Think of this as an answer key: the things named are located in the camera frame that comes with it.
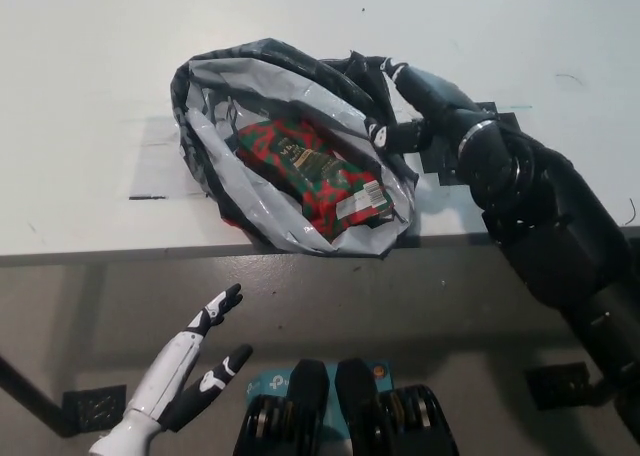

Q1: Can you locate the black plastic bag grey inside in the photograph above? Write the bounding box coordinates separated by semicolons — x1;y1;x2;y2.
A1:
169;38;421;260

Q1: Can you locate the black table leg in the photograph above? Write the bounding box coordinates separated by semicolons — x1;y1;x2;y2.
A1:
0;353;76;437

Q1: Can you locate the black floor tape square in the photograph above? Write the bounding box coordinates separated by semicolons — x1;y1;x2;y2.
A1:
62;384;127;435
524;363;609;410

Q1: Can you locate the clear tape patch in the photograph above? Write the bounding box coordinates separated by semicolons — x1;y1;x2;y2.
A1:
128;120;221;201

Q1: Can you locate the red green coffee bean bag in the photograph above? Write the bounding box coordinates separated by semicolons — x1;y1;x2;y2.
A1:
234;118;396;240

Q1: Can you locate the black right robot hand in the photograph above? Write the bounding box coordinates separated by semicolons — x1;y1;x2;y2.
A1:
363;55;501;152

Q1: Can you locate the black tape patch on table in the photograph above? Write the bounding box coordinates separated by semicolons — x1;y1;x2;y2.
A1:
417;100;521;187

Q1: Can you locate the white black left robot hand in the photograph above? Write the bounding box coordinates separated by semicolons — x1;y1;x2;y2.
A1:
87;284;255;456

